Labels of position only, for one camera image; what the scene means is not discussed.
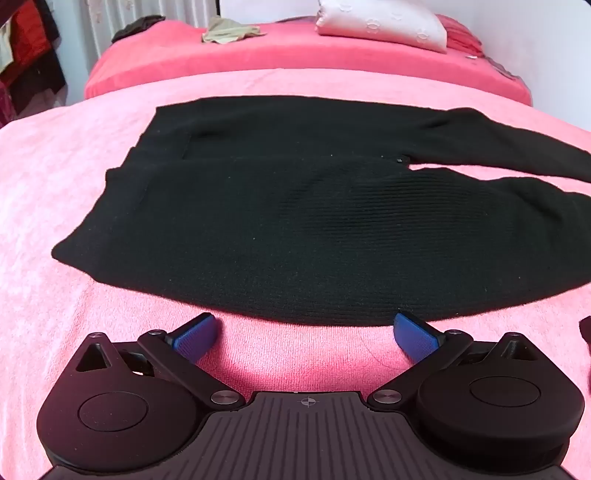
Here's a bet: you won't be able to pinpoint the red fleece blanket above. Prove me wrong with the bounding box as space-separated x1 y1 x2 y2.
84 14 533 104

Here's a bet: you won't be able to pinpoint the white pillow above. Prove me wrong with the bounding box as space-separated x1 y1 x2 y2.
315 0 448 54

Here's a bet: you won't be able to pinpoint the hanging clothes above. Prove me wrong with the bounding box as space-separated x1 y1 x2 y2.
0 0 68 125

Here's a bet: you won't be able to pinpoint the black ribbed pants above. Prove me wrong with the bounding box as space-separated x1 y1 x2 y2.
51 95 591 327

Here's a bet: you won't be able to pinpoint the folded pink blanket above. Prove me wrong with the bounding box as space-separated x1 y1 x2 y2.
436 14 485 58

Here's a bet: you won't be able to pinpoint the white curtain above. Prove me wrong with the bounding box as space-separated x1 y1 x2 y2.
83 0 220 61

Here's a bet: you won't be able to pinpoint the pink fleece blanket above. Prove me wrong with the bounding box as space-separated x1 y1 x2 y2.
0 68 591 472

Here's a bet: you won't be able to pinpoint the beige crumpled cloth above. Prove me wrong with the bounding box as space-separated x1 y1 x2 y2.
202 15 267 46

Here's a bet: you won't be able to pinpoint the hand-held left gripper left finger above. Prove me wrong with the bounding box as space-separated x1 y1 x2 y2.
69 312 245 411

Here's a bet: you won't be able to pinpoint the dark crumpled cloth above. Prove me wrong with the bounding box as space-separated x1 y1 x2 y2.
112 15 166 43

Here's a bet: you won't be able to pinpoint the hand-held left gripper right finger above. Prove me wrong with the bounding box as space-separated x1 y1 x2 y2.
367 312 536 411

